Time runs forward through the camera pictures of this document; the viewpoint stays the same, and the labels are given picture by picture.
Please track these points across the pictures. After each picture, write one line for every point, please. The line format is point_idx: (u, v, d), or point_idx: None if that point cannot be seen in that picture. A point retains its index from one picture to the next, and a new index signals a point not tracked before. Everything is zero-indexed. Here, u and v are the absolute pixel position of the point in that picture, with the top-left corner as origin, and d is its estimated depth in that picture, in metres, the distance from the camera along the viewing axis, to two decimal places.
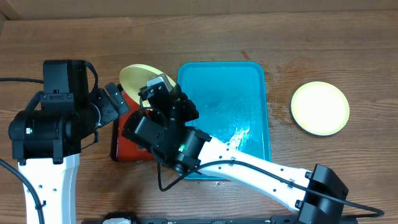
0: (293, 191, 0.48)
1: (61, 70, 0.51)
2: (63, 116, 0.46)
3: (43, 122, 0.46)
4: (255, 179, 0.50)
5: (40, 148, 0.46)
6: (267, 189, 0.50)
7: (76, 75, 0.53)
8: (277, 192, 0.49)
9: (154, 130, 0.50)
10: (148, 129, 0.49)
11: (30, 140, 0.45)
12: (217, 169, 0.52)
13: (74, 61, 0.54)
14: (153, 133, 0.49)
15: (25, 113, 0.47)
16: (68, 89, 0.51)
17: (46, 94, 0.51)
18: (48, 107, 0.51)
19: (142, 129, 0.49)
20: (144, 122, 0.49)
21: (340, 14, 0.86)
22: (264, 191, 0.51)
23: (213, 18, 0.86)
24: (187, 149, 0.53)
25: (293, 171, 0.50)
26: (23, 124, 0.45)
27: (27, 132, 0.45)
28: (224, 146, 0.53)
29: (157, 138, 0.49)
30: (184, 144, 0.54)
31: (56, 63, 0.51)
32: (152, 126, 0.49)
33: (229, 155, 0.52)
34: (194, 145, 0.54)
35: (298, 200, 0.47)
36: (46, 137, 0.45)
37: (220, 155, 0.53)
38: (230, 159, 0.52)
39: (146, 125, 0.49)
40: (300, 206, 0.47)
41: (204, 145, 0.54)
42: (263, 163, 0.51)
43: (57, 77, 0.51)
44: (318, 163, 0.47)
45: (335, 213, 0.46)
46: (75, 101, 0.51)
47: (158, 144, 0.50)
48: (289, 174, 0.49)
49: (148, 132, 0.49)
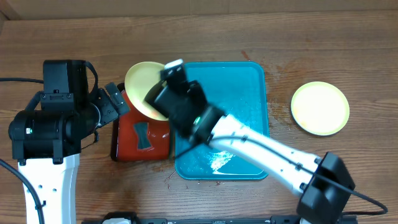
0: (301, 174, 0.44)
1: (61, 70, 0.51)
2: (63, 116, 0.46)
3: (43, 122, 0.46)
4: (264, 157, 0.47)
5: (40, 149, 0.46)
6: (273, 168, 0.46)
7: (75, 75, 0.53)
8: (285, 173, 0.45)
9: (173, 103, 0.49)
10: (167, 100, 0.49)
11: (30, 140, 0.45)
12: (227, 144, 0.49)
13: (75, 61, 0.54)
14: (173, 102, 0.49)
15: (25, 114, 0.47)
16: (68, 89, 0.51)
17: (46, 94, 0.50)
18: (48, 107, 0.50)
19: (163, 98, 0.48)
20: (165, 93, 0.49)
21: (340, 13, 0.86)
22: (270, 171, 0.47)
23: (213, 18, 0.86)
24: (204, 122, 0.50)
25: (303, 154, 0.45)
26: (23, 124, 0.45)
27: (27, 132, 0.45)
28: (238, 123, 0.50)
29: (175, 109, 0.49)
30: (200, 116, 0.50)
31: (56, 64, 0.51)
32: (172, 98, 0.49)
33: (242, 131, 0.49)
34: (212, 119, 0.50)
35: (303, 182, 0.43)
36: (46, 137, 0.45)
37: (234, 130, 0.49)
38: (242, 135, 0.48)
39: (168, 95, 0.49)
40: (303, 188, 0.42)
41: (219, 120, 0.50)
42: (274, 142, 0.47)
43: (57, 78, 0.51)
44: (329, 151, 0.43)
45: (336, 205, 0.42)
46: (76, 101, 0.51)
47: (176, 114, 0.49)
48: (300, 157, 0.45)
49: (166, 101, 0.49)
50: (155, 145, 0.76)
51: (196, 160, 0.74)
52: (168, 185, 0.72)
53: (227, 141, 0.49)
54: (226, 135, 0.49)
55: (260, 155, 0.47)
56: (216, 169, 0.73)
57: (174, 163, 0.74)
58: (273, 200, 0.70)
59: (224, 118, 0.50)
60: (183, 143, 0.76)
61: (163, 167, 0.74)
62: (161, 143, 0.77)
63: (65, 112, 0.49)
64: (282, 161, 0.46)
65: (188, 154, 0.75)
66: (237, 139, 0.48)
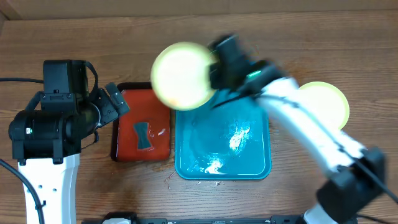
0: (341, 156, 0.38)
1: (61, 70, 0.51)
2: (63, 116, 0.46)
3: (43, 122, 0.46)
4: (310, 126, 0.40)
5: (39, 149, 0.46)
6: (313, 141, 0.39)
7: (76, 76, 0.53)
8: (324, 149, 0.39)
9: (233, 53, 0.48)
10: (229, 48, 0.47)
11: (30, 140, 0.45)
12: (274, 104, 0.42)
13: (76, 61, 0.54)
14: (234, 50, 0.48)
15: (25, 114, 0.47)
16: (68, 89, 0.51)
17: (46, 94, 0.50)
18: (48, 107, 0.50)
19: (226, 45, 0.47)
20: (231, 40, 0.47)
21: (340, 13, 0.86)
22: (308, 144, 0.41)
23: (214, 18, 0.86)
24: (262, 76, 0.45)
25: (349, 140, 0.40)
26: (23, 124, 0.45)
27: (27, 132, 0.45)
28: (293, 89, 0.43)
29: (235, 58, 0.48)
30: (259, 70, 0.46)
31: (56, 64, 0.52)
32: (231, 45, 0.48)
33: (296, 98, 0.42)
34: (270, 78, 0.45)
35: (340, 165, 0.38)
36: (46, 137, 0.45)
37: (285, 95, 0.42)
38: (293, 100, 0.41)
39: (232, 44, 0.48)
40: (339, 170, 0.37)
41: (276, 81, 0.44)
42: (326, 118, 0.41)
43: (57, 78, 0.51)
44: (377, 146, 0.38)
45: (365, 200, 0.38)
46: (76, 100, 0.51)
47: (236, 61, 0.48)
48: (344, 140, 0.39)
49: (227, 49, 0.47)
50: (155, 145, 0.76)
51: (196, 160, 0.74)
52: (168, 185, 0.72)
53: (275, 102, 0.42)
54: (277, 95, 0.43)
55: (308, 126, 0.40)
56: (216, 169, 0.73)
57: (174, 163, 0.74)
58: (273, 199, 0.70)
59: (283, 80, 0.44)
60: (183, 143, 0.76)
61: (163, 167, 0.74)
62: (161, 143, 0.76)
63: (65, 112, 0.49)
64: (326, 136, 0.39)
65: (188, 154, 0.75)
66: (288, 105, 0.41)
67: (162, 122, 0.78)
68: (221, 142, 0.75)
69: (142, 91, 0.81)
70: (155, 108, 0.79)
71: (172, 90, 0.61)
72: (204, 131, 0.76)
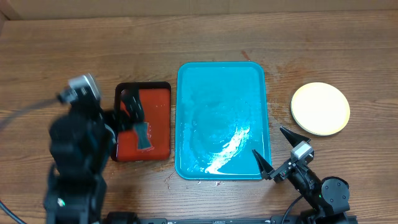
0: None
1: (71, 152, 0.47)
2: (89, 190, 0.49)
3: (73, 193, 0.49)
4: None
5: (68, 218, 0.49)
6: None
7: (83, 142, 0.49)
8: None
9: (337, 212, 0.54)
10: (333, 193, 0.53)
11: (61, 212, 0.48)
12: None
13: (78, 132, 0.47)
14: (340, 200, 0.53)
15: (56, 185, 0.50)
16: (81, 162, 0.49)
17: (60, 167, 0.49)
18: (64, 173, 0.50)
19: (341, 206, 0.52)
20: (308, 158, 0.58)
21: (339, 14, 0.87)
22: None
23: (213, 18, 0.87)
24: None
25: None
26: (56, 197, 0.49)
27: (60, 204, 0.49)
28: None
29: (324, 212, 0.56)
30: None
31: (63, 145, 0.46)
32: (344, 193, 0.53)
33: None
34: None
35: None
36: (74, 210, 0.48)
37: None
38: None
39: (341, 203, 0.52)
40: None
41: None
42: None
43: (65, 155, 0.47)
44: None
45: None
46: (91, 161, 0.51)
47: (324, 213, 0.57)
48: None
49: (327, 193, 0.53)
50: (155, 144, 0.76)
51: (196, 160, 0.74)
52: (168, 184, 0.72)
53: None
54: None
55: None
56: (216, 169, 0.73)
57: (174, 163, 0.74)
58: (273, 199, 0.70)
59: None
60: (183, 143, 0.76)
61: (163, 167, 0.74)
62: (161, 143, 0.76)
63: (86, 180, 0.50)
64: None
65: (188, 154, 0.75)
66: None
67: (162, 122, 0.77)
68: (221, 142, 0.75)
69: (141, 90, 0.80)
70: (155, 107, 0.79)
71: (322, 124, 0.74)
72: (204, 131, 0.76)
